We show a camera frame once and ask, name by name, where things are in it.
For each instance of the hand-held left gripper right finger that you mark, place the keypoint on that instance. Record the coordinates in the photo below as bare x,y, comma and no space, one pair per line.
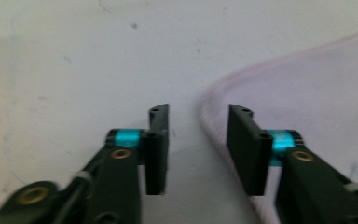
307,193

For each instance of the white grid mat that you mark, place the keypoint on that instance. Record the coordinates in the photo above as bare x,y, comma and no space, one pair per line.
74,62

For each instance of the pale purple printed towel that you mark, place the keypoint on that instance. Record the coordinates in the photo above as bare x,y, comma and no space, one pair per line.
323,93

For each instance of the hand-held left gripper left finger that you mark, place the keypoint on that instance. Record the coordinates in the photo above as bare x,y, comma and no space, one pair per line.
118,186

